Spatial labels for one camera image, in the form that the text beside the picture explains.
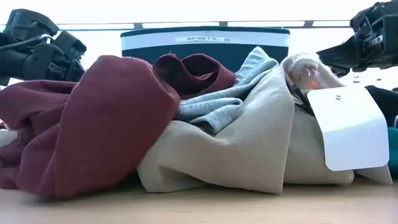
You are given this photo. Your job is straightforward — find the teal garment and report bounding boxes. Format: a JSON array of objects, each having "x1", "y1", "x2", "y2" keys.
[{"x1": 387, "y1": 126, "x2": 398, "y2": 179}]

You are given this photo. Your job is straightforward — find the grey cable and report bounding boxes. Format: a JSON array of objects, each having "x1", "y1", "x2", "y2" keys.
[{"x1": 0, "y1": 33, "x2": 54, "y2": 50}]

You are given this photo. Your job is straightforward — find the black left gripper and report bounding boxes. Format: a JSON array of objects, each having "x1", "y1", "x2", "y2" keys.
[{"x1": 27, "y1": 30, "x2": 87, "y2": 82}]

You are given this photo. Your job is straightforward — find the pale pink garment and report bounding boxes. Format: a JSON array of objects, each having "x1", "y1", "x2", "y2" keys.
[{"x1": 281, "y1": 52, "x2": 343, "y2": 91}]

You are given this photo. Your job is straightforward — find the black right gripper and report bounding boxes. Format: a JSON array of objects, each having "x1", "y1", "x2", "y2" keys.
[{"x1": 316, "y1": 0, "x2": 398, "y2": 77}]

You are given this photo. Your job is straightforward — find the beige trousers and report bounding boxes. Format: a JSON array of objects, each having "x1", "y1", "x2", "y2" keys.
[{"x1": 0, "y1": 57, "x2": 393, "y2": 195}]

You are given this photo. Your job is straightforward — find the maroon garment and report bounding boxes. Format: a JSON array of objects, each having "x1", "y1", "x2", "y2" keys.
[{"x1": 0, "y1": 53, "x2": 237, "y2": 198}]

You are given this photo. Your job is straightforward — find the black garment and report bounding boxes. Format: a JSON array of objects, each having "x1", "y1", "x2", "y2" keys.
[{"x1": 365, "y1": 85, "x2": 398, "y2": 127}]

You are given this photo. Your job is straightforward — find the light grey garment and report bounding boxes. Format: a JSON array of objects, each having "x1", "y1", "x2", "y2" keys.
[{"x1": 175, "y1": 46, "x2": 279, "y2": 134}]

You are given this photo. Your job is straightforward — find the white paper tag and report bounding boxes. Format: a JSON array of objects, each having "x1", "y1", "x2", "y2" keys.
[{"x1": 307, "y1": 86, "x2": 390, "y2": 172}]

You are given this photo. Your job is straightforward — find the black clip hanger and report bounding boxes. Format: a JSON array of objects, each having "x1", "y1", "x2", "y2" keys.
[{"x1": 287, "y1": 82, "x2": 315, "y2": 116}]

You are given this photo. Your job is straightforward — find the navy white striped fabric basket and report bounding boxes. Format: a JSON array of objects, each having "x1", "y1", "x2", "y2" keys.
[{"x1": 120, "y1": 26, "x2": 290, "y2": 73}]

